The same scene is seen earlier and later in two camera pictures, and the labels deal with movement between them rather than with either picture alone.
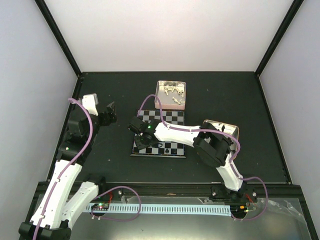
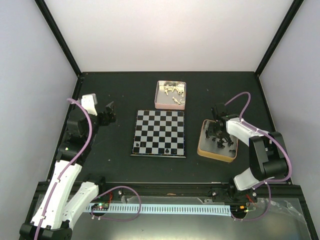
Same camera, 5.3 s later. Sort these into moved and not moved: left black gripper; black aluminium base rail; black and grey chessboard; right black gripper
Moved: right black gripper
Not moved: left black gripper; black and grey chessboard; black aluminium base rail
